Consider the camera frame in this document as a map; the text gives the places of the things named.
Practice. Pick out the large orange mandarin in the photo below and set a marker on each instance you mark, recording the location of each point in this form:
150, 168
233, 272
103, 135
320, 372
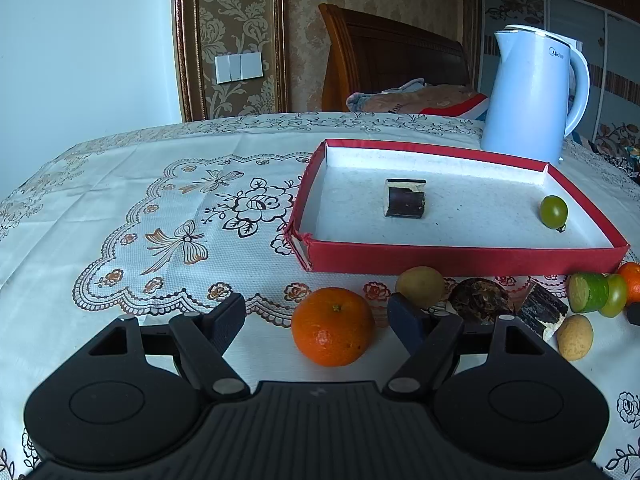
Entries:
332, 327

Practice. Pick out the brown wooden headboard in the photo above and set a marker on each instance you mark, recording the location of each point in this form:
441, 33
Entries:
390, 55

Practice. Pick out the folded printed blanket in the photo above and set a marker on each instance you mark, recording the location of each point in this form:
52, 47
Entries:
425, 100

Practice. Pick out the green cucumber piece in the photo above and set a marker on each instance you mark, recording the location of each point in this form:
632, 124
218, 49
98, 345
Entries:
586, 292

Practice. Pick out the white wall light switch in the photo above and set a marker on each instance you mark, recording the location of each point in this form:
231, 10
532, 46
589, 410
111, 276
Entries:
239, 67

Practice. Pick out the floral sliding door wardrobe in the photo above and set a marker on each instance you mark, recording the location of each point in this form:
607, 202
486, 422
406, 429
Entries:
615, 60

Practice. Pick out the light blue electric kettle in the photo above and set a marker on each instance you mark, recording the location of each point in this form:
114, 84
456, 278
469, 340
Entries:
530, 95

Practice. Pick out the yellow-brown small potato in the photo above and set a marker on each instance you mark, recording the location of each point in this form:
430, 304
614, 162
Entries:
421, 286

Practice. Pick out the small orange mandarin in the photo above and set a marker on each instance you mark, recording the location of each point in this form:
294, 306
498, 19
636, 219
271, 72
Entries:
632, 282

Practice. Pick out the dark chocolate cake piece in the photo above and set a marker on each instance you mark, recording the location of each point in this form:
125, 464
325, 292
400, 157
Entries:
405, 202

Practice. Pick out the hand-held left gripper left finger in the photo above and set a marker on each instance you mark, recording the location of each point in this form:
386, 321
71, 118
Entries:
227, 321

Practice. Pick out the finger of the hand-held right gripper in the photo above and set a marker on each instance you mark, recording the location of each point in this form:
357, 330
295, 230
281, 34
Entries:
635, 314

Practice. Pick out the red cardboard box tray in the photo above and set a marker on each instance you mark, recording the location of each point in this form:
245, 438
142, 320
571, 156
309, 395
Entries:
450, 260

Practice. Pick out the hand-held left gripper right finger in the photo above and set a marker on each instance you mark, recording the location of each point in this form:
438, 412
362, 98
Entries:
406, 322

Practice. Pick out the gilded wall panel frame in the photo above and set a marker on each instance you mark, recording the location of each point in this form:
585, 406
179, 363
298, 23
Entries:
230, 10

